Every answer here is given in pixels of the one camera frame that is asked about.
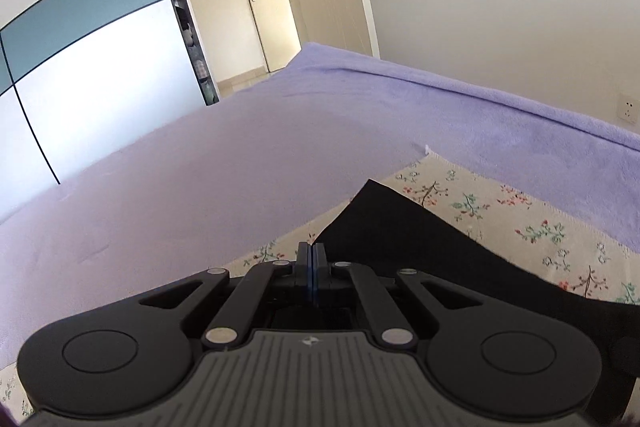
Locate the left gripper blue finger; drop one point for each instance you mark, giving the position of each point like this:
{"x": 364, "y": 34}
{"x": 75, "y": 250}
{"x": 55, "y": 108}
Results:
{"x": 320, "y": 268}
{"x": 304, "y": 268}

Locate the white teal wardrobe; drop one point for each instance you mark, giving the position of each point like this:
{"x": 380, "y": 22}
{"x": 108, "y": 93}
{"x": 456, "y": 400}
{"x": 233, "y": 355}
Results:
{"x": 81, "y": 79}

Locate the purple bed sheet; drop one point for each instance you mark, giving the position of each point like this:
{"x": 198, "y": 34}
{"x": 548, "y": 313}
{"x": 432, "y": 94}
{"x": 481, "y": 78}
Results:
{"x": 230, "y": 177}

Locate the white wall socket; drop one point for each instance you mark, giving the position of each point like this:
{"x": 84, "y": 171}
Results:
{"x": 628, "y": 109}

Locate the black pants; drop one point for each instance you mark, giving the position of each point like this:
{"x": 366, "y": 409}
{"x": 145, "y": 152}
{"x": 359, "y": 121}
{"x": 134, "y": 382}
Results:
{"x": 387, "y": 232}

